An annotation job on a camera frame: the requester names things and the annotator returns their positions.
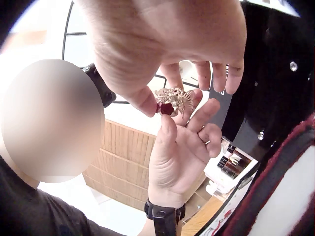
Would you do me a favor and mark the person's right hand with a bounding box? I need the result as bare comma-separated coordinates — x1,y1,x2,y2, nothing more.
74,0,247,118

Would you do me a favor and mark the person's left hand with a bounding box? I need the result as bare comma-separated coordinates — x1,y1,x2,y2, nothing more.
147,88,222,210

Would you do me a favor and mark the person's left thumb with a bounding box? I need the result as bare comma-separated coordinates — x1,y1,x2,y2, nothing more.
156,115,179,153

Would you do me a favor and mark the person's left little finger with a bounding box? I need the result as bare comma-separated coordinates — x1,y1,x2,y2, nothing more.
203,140,222,159

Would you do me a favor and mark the person's right little finger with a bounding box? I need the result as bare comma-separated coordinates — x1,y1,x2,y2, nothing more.
226,65,244,95

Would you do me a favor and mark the person's right middle finger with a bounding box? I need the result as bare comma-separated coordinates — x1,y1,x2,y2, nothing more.
194,61,212,90

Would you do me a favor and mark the person's left middle finger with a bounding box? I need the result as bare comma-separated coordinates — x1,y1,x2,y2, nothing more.
186,98,221,132

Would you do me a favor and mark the person's right index finger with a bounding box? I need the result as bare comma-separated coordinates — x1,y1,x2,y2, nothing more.
161,62,184,91

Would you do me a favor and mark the person's left index finger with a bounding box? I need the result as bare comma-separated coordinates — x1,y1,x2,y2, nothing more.
191,88,204,103

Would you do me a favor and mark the person's right ring finger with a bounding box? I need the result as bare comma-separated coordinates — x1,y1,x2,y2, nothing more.
212,63,228,93

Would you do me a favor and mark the person's left ring finger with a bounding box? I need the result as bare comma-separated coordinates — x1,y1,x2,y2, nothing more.
197,123,218,146

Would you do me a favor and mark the person's right thumb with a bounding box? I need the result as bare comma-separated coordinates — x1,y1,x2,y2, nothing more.
123,86,161,118

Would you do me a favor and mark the gold brooch with red stone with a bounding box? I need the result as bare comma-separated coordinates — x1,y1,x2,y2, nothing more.
154,87,196,126

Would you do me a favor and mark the white shelf with small boxes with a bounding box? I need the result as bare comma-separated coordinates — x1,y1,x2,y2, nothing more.
204,138,259,197

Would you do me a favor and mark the black display stand with gems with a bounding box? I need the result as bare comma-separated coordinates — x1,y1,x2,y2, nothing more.
209,0,315,154

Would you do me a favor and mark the wooden slatted counter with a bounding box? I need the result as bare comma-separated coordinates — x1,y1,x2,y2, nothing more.
82,118,158,212

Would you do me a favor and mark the white board with red trim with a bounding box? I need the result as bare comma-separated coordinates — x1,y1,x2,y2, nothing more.
204,118,315,236

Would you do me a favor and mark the black wrist band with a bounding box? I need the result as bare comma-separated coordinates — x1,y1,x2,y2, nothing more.
144,198,186,236

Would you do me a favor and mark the person's body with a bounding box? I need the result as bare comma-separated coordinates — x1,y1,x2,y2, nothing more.
0,154,139,236

